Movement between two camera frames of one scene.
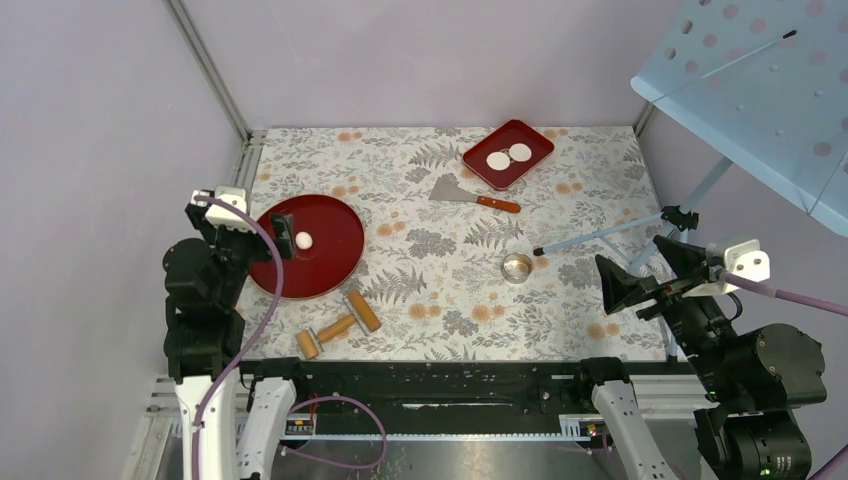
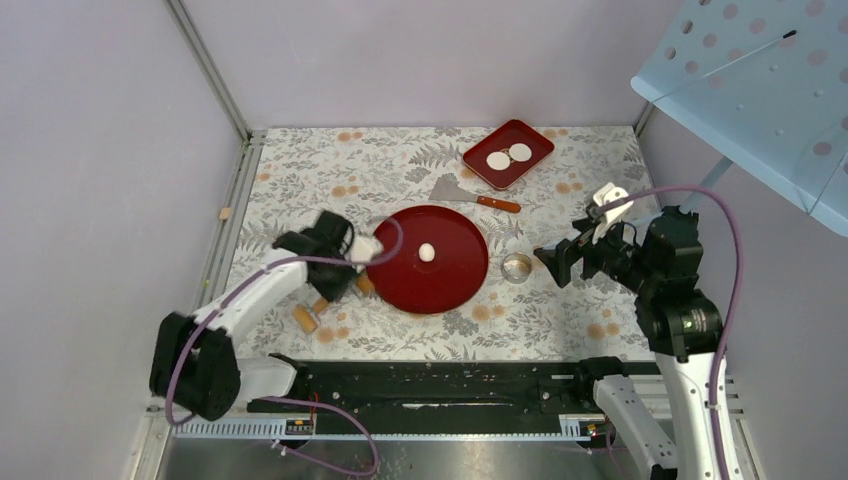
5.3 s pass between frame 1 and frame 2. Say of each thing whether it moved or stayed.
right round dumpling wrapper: stayed
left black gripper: moved
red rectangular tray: stayed
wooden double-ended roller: moved
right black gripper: moved
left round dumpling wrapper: stayed
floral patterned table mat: stayed
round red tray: moved
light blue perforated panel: stayed
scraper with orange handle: stayed
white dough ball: moved
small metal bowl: stayed
